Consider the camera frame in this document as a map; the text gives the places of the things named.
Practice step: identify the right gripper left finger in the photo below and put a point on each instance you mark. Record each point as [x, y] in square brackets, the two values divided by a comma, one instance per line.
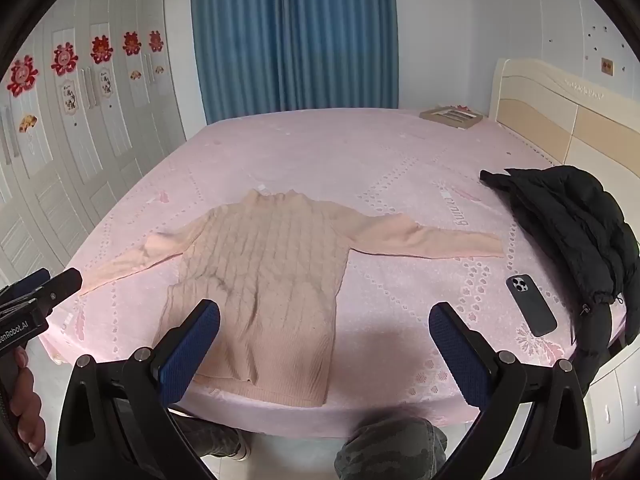
[115, 421]

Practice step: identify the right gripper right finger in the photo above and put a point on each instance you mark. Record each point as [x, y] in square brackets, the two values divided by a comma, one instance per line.
[554, 442]

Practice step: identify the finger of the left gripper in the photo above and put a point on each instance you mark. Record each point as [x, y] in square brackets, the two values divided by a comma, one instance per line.
[58, 289]
[27, 285]

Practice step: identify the pink knit sweater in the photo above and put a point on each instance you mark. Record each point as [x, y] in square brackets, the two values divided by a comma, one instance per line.
[274, 264]

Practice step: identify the person left hand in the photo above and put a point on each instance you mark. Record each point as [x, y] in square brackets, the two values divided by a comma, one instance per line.
[26, 405]

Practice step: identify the black smartphone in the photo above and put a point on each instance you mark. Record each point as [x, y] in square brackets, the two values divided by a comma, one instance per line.
[533, 307]

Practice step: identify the pink patterned bed sheet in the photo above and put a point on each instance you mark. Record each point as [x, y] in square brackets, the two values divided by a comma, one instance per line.
[376, 162]

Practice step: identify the white wardrobe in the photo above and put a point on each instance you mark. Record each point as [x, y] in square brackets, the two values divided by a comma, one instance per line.
[88, 108]

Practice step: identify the black puffer jacket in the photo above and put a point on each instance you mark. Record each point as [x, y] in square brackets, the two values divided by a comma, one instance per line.
[580, 227]

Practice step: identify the cream wooden headboard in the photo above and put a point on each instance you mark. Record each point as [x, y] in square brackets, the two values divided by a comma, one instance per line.
[571, 120]

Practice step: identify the blue curtain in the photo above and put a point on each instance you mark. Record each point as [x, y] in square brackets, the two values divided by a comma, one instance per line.
[264, 56]

